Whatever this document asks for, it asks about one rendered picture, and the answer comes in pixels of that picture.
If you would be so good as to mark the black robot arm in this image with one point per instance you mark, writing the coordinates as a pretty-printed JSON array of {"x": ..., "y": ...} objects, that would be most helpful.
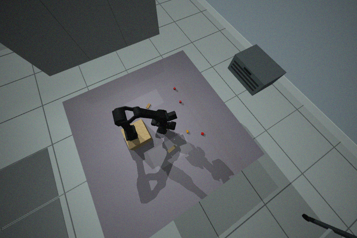
[{"x": 160, "y": 116}]

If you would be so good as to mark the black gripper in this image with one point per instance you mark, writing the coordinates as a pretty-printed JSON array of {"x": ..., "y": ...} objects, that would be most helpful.
[{"x": 170, "y": 125}]

